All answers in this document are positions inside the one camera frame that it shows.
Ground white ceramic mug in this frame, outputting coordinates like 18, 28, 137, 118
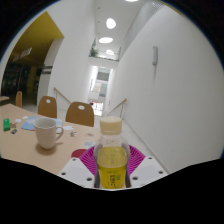
32, 117, 65, 150

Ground wooden chair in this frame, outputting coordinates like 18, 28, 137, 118
15, 90, 24, 108
37, 95, 58, 119
65, 101, 96, 128

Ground small blue printed card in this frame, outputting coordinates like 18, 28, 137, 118
84, 141, 97, 149

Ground round ceiling lights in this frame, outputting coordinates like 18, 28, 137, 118
98, 0, 139, 56

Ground green potted plant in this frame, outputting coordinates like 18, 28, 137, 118
89, 39, 100, 58

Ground blue printed paper sheet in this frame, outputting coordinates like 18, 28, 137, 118
20, 115, 64, 132

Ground grey wall lamp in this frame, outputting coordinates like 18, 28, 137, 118
152, 45, 159, 66

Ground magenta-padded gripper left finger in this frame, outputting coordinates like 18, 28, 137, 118
57, 145, 99, 189

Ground dark wall sign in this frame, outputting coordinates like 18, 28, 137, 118
41, 65, 54, 75

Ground small green box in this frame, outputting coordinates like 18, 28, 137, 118
3, 118, 12, 132

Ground hanging white sign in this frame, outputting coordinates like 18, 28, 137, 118
12, 47, 34, 63

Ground flat round red coaster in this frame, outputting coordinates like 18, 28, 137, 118
70, 148, 88, 159

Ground wooden stair handrail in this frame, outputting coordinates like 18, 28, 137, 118
105, 97, 128, 118
53, 87, 73, 104

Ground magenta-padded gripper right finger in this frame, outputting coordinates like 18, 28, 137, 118
126, 144, 169, 190

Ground yellow drink bottle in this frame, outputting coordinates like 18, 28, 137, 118
93, 115, 132, 190

